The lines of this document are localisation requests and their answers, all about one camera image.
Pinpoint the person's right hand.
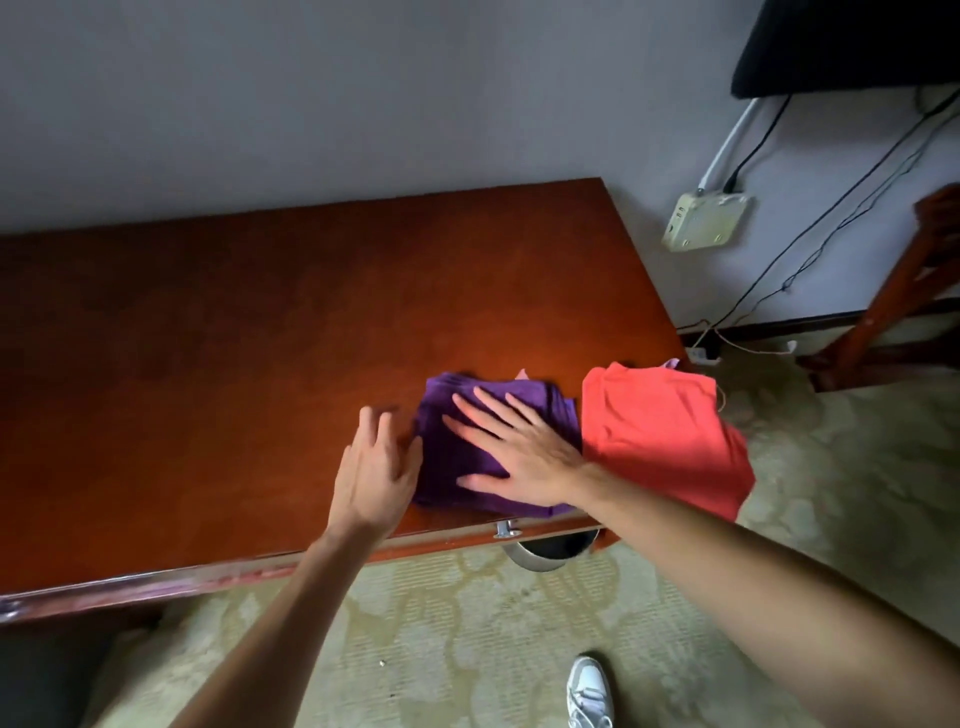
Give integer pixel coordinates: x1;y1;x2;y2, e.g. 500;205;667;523
442;386;601;511

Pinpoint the person's left hand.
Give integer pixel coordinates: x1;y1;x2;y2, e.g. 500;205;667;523
326;406;425;543

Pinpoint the purple cloth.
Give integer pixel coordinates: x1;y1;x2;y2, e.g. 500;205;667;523
410;367;583;520

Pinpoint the red cloth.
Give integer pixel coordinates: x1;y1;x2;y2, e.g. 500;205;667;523
581;358;757;524

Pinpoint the person's left forearm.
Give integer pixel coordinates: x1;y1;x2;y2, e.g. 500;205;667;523
168;524;395;728

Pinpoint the person's right forearm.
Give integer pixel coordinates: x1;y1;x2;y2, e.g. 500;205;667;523
577;463;960;728

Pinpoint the silver metal bin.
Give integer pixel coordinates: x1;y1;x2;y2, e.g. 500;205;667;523
500;527;601;574

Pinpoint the brown wooden table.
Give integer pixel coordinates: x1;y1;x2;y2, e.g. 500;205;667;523
0;177;691;628

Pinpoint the white shoe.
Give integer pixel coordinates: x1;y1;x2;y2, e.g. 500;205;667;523
566;656;616;728

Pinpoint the dark baseboard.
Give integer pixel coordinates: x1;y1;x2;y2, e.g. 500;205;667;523
674;297;960;354

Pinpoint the red-brown wooden stool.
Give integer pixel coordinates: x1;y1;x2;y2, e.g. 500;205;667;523
798;182;960;393

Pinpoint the black television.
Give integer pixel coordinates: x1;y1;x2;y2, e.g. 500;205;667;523
731;0;960;100

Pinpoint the white cable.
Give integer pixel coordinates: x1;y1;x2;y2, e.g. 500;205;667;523
712;329;800;358

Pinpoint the beige wall socket box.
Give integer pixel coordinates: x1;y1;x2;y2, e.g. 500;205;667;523
661;191;751;253

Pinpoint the thin black cable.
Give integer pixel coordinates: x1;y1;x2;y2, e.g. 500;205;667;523
731;108;960;330
678;89;960;339

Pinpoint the black plug cable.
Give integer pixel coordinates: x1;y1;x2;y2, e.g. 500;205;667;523
721;93;795;195

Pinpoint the white cable conduit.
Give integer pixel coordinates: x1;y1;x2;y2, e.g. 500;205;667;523
695;95;766;198

